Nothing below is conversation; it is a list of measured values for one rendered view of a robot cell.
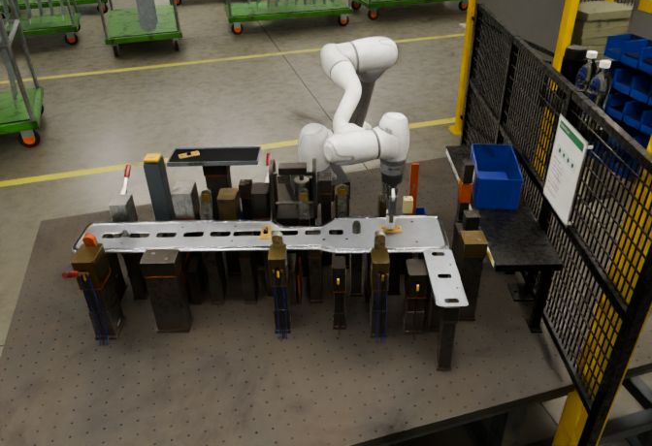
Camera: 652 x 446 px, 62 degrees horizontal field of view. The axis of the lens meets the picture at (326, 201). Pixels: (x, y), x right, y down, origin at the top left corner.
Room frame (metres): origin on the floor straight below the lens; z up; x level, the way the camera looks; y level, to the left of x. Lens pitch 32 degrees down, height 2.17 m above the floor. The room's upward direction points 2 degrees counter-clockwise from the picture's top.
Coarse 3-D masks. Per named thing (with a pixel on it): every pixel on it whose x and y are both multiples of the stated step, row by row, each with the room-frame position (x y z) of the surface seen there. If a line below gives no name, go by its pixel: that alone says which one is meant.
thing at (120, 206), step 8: (112, 200) 1.84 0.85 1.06; (120, 200) 1.84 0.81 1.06; (128, 200) 1.84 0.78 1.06; (112, 208) 1.80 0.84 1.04; (120, 208) 1.80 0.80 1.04; (128, 208) 1.82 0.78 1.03; (112, 216) 1.80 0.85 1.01; (120, 216) 1.80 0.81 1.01; (128, 216) 1.80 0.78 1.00; (136, 216) 1.87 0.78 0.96
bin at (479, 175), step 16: (480, 144) 2.05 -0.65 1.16; (496, 144) 2.04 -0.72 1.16; (480, 160) 2.05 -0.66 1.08; (496, 160) 2.04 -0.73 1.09; (512, 160) 1.94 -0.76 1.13; (480, 176) 2.00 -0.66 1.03; (496, 176) 1.99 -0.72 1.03; (512, 176) 1.89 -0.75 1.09; (480, 192) 1.76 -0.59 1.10; (496, 192) 1.75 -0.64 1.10; (512, 192) 1.74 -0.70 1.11; (512, 208) 1.74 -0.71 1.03
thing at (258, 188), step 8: (256, 184) 1.90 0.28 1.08; (264, 184) 1.90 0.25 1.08; (256, 192) 1.84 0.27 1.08; (264, 192) 1.83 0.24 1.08; (256, 200) 1.83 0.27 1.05; (264, 200) 1.83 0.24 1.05; (256, 208) 1.83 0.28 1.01; (264, 208) 1.83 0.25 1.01; (256, 216) 1.83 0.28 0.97; (264, 216) 1.83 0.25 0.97
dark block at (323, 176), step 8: (320, 176) 1.88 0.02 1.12; (328, 176) 1.87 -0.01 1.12; (320, 184) 1.85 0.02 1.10; (328, 184) 1.85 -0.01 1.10; (320, 192) 1.85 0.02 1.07; (328, 192) 1.85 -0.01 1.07; (320, 200) 1.85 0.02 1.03; (328, 200) 1.85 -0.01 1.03; (328, 208) 1.85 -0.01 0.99; (328, 216) 1.85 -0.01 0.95; (328, 256) 1.85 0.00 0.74; (328, 264) 1.85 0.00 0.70
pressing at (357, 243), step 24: (336, 216) 1.76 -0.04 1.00; (360, 216) 1.76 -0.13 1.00; (384, 216) 1.75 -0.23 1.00; (408, 216) 1.75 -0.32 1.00; (432, 216) 1.75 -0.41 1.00; (120, 240) 1.64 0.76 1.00; (144, 240) 1.64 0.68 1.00; (168, 240) 1.64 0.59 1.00; (192, 240) 1.63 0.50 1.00; (216, 240) 1.63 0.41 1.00; (240, 240) 1.62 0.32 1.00; (264, 240) 1.62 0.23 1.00; (288, 240) 1.62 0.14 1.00; (312, 240) 1.61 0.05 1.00; (336, 240) 1.61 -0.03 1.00; (360, 240) 1.60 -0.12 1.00; (408, 240) 1.60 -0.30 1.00; (432, 240) 1.59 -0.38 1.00
